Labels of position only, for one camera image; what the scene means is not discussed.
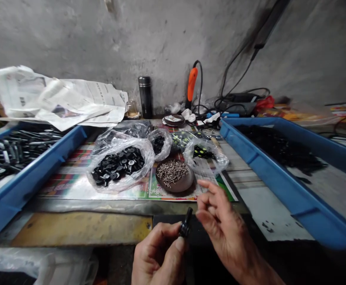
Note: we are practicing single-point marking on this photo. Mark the person's left hand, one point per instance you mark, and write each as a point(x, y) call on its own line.
point(152, 258)

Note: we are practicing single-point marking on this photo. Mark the person's right hand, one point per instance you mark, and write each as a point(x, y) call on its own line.
point(229, 234)

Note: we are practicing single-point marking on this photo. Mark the small black plastic part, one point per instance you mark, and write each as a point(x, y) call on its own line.
point(186, 221)

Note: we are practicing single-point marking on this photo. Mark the brown bowl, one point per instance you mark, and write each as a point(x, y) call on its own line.
point(175, 185)

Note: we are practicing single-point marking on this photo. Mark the blue plastic tray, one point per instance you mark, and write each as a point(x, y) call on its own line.
point(27, 184)
point(282, 184)

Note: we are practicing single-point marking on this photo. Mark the yellow wooden board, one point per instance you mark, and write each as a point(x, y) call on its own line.
point(81, 228)

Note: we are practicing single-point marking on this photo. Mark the clear bag of black parts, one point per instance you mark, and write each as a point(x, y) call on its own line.
point(204, 154)

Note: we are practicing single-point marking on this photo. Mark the pile of small metal screws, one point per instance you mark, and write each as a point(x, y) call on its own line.
point(172, 172)

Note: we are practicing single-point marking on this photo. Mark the large bag of black discs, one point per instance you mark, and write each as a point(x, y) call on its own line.
point(119, 166)

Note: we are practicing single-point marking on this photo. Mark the pile of black plastic parts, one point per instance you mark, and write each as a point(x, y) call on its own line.
point(282, 148)

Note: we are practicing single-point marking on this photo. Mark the bag of green black parts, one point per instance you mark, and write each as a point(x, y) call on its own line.
point(184, 139)

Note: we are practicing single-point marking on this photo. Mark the clear plastic bag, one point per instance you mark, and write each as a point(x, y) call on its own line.
point(42, 264)

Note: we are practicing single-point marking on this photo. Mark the colourful printed mat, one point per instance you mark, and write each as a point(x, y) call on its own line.
point(75, 178)

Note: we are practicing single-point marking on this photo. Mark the small bag of black discs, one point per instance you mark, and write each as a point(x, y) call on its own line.
point(159, 144)

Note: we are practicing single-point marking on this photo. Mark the crumpled white tissue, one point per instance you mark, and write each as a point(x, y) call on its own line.
point(188, 115)

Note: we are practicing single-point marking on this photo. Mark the round metal tin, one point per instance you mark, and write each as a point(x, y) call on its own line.
point(173, 120)

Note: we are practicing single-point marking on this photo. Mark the red plastic bag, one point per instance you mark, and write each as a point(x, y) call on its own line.
point(264, 103)

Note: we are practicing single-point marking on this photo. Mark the small glass jar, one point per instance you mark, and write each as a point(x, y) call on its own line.
point(132, 110)

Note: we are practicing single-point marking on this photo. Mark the orange electric screwdriver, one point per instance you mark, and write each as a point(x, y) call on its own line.
point(192, 86)

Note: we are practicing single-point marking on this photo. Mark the black thermos bottle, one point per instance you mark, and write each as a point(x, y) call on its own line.
point(145, 98)

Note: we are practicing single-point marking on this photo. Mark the pile of black and white parts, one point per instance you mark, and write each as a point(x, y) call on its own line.
point(15, 151)

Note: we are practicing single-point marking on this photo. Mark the crumpled newspaper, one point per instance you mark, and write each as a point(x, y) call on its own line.
point(72, 98)

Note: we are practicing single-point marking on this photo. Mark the black wall strip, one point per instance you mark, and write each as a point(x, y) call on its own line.
point(272, 23)

